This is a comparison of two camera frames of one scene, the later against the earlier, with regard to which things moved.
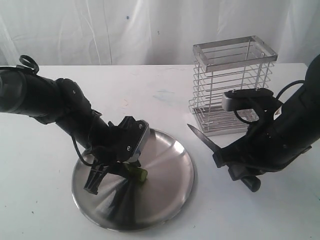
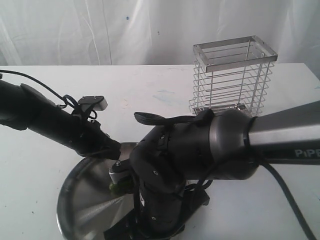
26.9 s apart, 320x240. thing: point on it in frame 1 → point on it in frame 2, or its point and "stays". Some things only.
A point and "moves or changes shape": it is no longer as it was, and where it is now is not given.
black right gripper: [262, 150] → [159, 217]
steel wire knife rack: [224, 67] stays
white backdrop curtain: [151, 32] stays
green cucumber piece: [135, 172] moves or changes shape
